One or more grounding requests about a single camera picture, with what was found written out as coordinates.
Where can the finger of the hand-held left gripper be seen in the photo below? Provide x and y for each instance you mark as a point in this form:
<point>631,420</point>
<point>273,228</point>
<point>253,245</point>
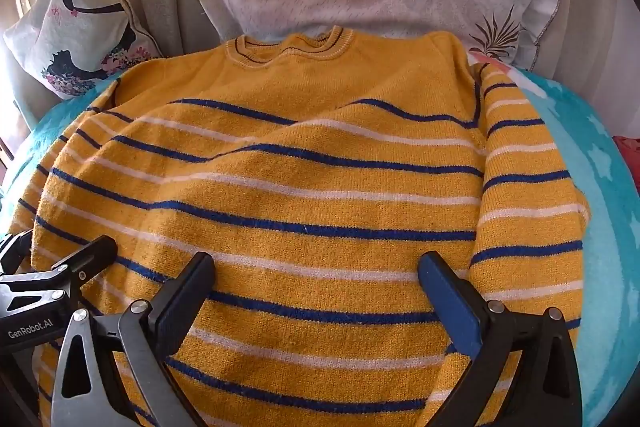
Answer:
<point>82,257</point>

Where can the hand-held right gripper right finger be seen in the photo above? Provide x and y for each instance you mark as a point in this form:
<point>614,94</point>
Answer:
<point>452,302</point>

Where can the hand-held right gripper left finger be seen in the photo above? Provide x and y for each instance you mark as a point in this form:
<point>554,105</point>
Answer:
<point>176,296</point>

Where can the yellow striped knit sweater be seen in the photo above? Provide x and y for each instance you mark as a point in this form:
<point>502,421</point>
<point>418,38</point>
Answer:
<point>300,217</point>

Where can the turquoise printed fleece blanket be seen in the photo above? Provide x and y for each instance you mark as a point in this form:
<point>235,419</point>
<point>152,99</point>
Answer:
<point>590,217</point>

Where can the bird print cushion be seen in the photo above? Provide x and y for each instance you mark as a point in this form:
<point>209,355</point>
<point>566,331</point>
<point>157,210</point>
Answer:
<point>80,37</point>

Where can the red plastic bag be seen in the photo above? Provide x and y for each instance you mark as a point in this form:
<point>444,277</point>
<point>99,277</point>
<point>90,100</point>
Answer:
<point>629,146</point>

